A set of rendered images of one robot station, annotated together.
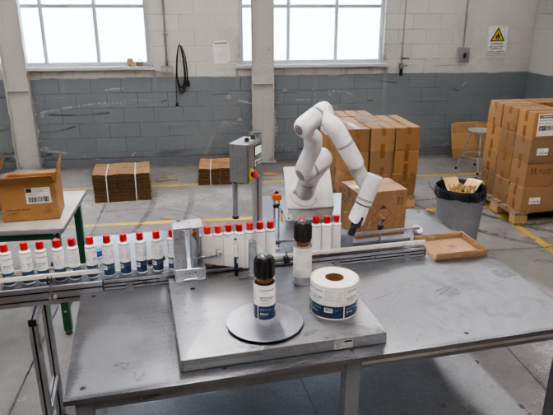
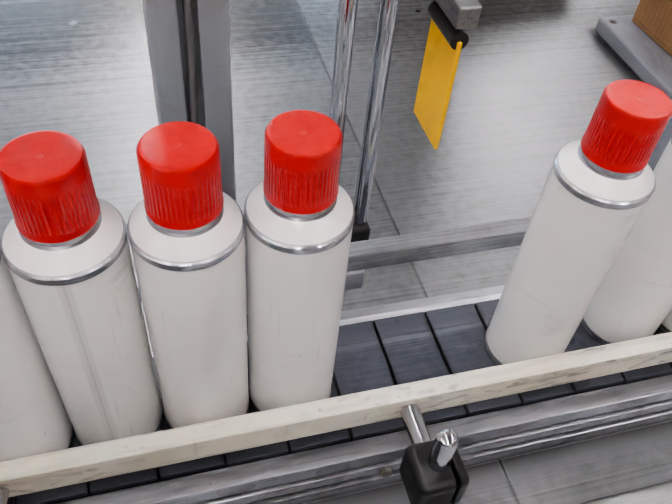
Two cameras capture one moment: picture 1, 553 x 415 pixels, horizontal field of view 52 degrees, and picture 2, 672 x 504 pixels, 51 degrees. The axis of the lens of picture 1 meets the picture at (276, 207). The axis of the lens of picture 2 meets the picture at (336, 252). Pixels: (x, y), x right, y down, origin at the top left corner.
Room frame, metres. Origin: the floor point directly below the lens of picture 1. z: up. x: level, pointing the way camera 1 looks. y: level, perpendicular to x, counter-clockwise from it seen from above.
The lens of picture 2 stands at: (2.39, 0.04, 1.27)
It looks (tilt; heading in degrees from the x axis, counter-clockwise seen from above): 47 degrees down; 354
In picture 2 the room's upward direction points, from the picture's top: 6 degrees clockwise
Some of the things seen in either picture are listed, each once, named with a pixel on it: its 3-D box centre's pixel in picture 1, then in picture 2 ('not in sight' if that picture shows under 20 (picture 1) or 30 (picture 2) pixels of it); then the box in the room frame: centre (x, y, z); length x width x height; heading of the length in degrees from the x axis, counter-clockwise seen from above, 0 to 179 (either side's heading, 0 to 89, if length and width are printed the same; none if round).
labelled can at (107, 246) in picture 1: (108, 255); not in sight; (2.44, 0.79, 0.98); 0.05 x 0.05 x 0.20
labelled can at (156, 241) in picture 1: (156, 250); not in sight; (2.50, 0.57, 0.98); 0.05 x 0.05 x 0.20
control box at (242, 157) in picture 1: (246, 159); not in sight; (2.69, 0.15, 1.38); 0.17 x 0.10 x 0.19; 159
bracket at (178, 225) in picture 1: (187, 224); not in sight; (2.44, 0.41, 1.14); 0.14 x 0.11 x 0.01; 104
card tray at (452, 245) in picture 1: (449, 245); not in sight; (2.87, -0.95, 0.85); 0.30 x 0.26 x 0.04; 104
